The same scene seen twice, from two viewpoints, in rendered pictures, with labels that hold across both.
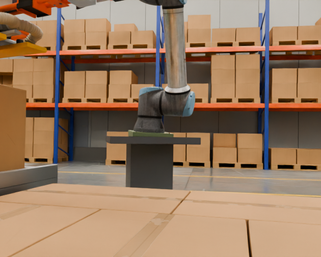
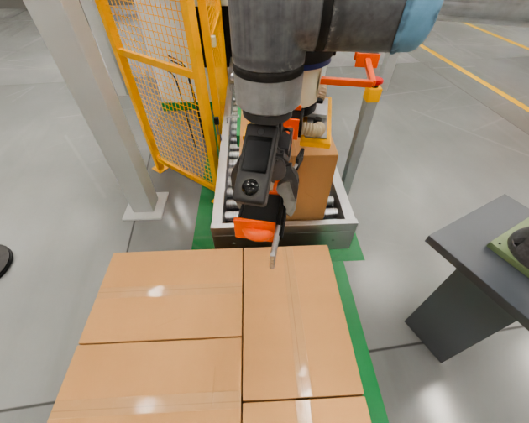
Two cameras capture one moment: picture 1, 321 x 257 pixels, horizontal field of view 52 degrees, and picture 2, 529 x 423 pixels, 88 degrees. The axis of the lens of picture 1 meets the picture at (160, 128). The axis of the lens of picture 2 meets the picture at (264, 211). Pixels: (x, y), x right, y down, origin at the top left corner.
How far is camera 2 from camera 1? 1.26 m
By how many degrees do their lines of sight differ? 80
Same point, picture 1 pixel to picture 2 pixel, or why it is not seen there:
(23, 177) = (303, 229)
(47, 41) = not seen: outside the picture
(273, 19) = not seen: outside the picture
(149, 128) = (522, 258)
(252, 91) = not seen: outside the picture
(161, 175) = (489, 310)
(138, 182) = (454, 288)
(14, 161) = (311, 209)
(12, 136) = (311, 193)
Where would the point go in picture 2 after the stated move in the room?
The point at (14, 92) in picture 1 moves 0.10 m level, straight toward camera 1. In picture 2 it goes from (317, 159) to (300, 169)
